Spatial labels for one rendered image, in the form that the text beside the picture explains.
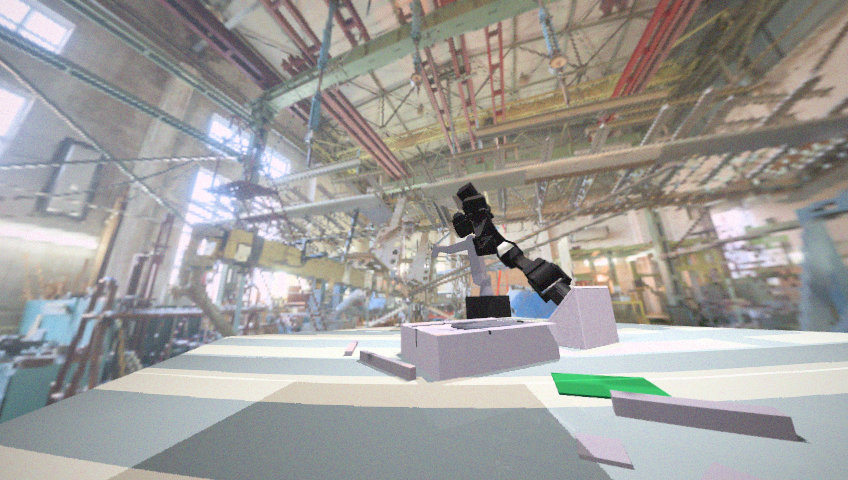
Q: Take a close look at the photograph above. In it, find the green flat plate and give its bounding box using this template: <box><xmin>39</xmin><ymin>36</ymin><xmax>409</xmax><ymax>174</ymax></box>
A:
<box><xmin>551</xmin><ymin>372</ymin><xmax>672</xmax><ymax>399</ymax></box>

